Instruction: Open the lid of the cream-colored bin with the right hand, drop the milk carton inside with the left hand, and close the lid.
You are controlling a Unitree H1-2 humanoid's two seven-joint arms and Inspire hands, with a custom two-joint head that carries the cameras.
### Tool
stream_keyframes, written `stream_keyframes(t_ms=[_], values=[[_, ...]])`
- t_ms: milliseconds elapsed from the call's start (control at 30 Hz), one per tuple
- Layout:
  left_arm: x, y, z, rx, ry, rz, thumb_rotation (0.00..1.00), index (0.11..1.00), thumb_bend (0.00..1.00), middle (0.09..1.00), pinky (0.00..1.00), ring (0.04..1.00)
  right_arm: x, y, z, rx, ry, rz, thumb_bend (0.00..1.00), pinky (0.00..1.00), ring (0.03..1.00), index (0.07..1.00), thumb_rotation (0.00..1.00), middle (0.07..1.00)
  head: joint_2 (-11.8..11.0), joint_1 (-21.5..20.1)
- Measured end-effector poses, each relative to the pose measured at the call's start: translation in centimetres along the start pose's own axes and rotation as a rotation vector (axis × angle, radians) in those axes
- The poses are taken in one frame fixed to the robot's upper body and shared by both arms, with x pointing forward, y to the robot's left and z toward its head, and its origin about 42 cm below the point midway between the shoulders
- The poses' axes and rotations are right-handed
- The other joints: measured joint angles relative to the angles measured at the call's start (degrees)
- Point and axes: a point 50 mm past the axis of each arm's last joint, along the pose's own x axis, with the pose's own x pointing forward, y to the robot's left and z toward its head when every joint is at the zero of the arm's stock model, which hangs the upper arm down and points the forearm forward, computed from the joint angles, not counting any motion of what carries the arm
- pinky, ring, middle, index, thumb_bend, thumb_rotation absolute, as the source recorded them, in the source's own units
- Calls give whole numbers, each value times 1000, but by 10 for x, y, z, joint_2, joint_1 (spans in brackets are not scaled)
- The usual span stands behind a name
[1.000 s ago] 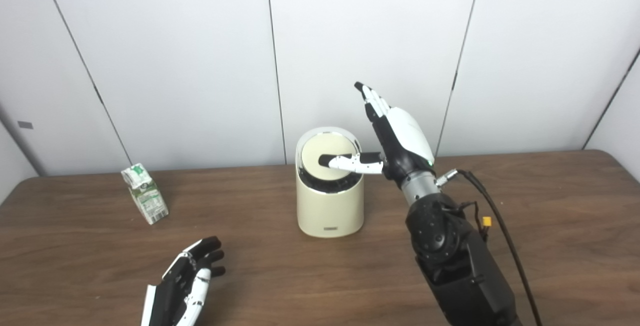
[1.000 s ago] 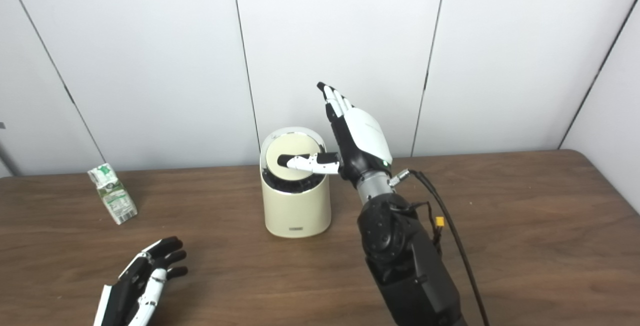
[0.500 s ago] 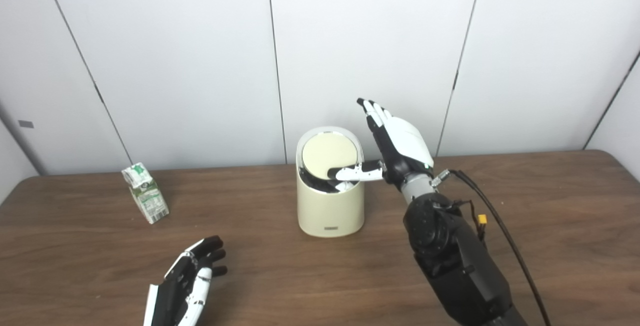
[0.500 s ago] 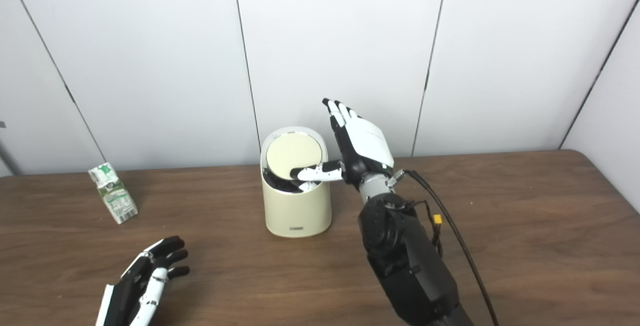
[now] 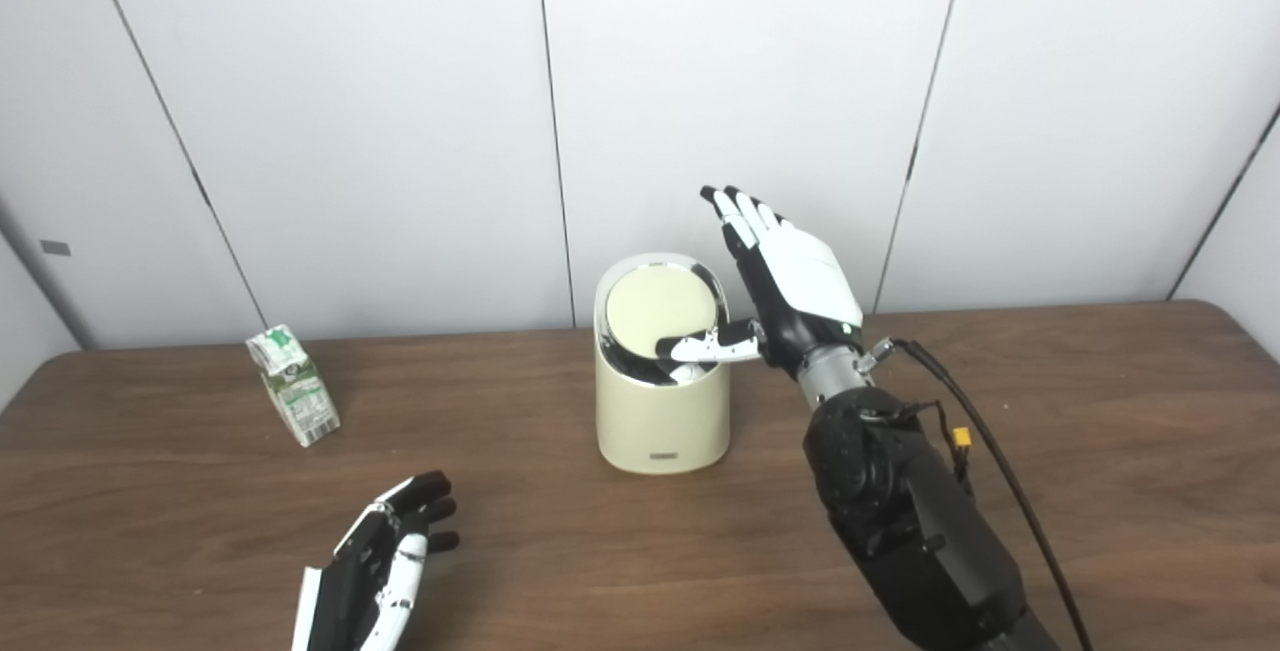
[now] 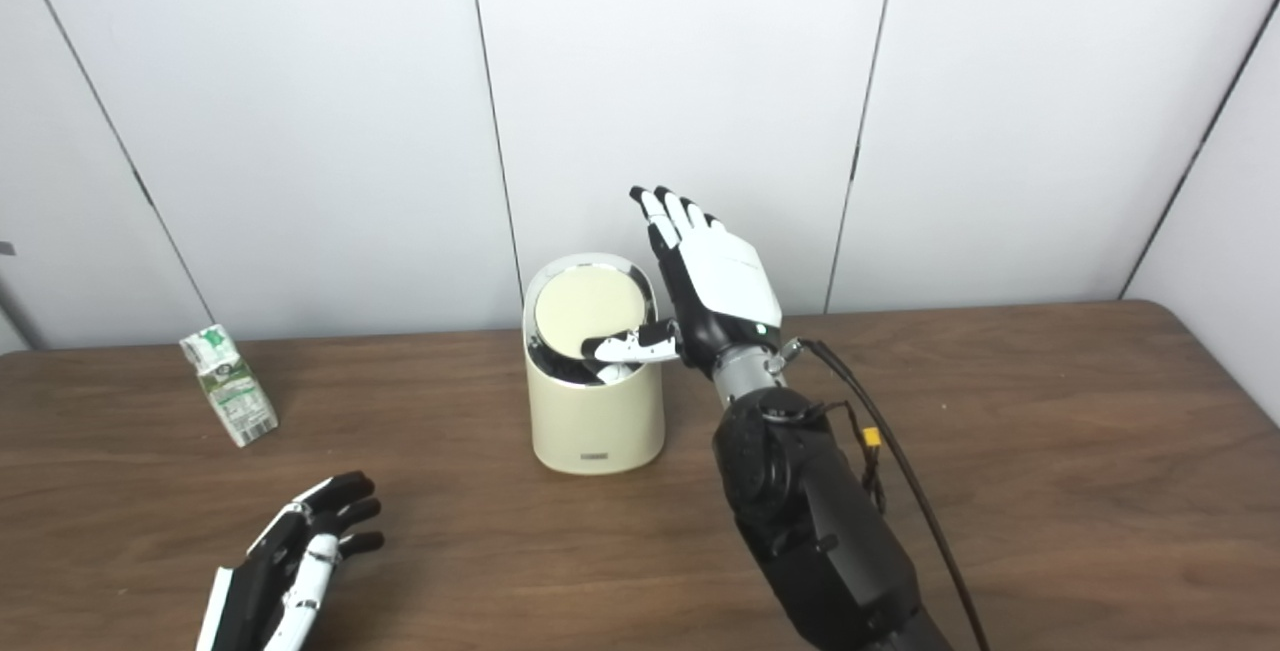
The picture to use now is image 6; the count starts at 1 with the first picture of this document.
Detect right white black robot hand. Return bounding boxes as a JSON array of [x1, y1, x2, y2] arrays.
[[582, 185, 784, 382]]

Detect thin wire with yellow connector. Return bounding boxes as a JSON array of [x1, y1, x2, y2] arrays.
[[800, 401, 888, 514]]

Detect green white milk carton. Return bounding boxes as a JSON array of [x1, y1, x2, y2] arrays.
[[180, 324, 279, 449]]

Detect black bin liner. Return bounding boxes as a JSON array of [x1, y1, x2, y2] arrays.
[[528, 331, 661, 388]]

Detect cream-colored cylindrical bin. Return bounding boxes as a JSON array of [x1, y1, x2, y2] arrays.
[[522, 253, 666, 476]]

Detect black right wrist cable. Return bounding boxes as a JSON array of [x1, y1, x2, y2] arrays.
[[780, 336, 991, 651]]

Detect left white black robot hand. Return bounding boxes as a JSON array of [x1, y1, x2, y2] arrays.
[[196, 471, 385, 651]]

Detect cream round bin lid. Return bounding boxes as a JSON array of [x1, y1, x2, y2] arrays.
[[534, 265, 648, 360]]

